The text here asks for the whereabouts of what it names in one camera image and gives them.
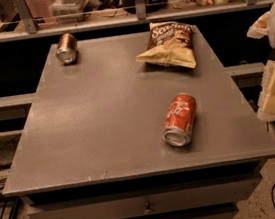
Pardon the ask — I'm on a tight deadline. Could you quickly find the brown soda can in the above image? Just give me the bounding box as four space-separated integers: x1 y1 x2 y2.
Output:
55 33 78 64

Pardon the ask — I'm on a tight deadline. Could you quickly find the orange soda can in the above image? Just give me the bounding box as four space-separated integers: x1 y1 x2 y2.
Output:
162 92 197 147

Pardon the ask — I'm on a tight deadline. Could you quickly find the grey metal shelf rail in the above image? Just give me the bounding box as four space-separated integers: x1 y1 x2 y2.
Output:
0 0 275 42

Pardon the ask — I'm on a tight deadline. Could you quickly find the clear plastic container on shelf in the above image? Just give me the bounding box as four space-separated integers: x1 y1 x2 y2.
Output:
49 0 88 24

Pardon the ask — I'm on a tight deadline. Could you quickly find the grey drawer cabinet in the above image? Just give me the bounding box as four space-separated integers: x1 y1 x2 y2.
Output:
4 33 275 219

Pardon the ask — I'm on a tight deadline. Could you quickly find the brown sea salt chip bag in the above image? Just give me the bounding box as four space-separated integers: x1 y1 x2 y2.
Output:
136 21 196 69

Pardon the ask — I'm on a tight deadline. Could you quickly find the upper drawer with knob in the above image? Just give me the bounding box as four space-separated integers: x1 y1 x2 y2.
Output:
28 173 262 219

